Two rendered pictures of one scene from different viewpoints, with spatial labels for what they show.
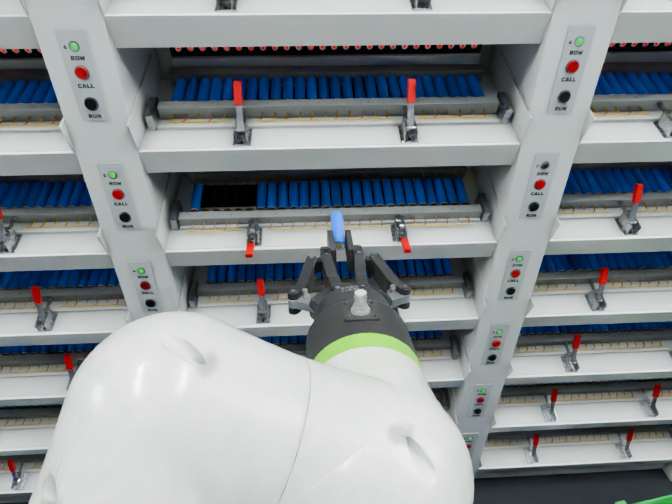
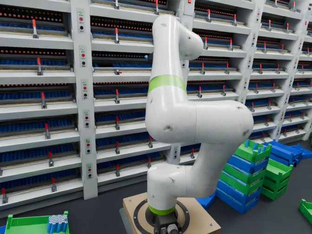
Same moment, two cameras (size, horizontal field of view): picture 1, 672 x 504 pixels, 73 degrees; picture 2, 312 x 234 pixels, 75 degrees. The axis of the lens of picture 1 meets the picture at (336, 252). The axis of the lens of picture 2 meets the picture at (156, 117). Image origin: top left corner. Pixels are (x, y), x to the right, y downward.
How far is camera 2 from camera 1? 0.83 m
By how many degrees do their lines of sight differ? 28
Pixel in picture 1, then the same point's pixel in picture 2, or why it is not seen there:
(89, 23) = (85, 7)
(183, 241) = (96, 74)
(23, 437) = (15, 170)
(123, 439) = (170, 18)
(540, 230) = (185, 72)
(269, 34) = (126, 16)
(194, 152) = (106, 44)
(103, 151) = (81, 42)
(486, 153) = not seen: hidden behind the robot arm
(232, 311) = (107, 101)
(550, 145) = not seen: hidden behind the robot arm
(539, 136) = not seen: hidden behind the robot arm
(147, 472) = (174, 22)
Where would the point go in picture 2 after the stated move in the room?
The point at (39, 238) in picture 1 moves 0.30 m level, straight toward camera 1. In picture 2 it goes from (49, 73) to (88, 78)
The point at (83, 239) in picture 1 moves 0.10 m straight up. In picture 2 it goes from (65, 73) to (63, 55)
